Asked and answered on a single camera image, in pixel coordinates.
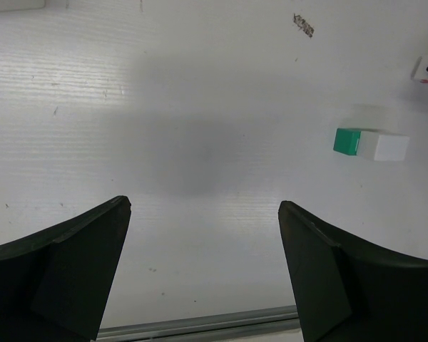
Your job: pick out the white block red mark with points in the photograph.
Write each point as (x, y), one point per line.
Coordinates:
(420, 72)

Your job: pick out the front aluminium rail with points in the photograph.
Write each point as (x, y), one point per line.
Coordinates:
(209, 328)

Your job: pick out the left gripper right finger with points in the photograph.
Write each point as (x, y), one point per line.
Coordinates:
(349, 289)

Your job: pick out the dark green H block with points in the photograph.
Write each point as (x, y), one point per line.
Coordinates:
(347, 141)

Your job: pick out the plain white block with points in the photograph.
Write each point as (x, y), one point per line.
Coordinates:
(380, 145)

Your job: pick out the white perforated box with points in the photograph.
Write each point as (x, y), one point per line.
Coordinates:
(20, 5)

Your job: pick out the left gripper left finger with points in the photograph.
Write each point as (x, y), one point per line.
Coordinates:
(55, 283)

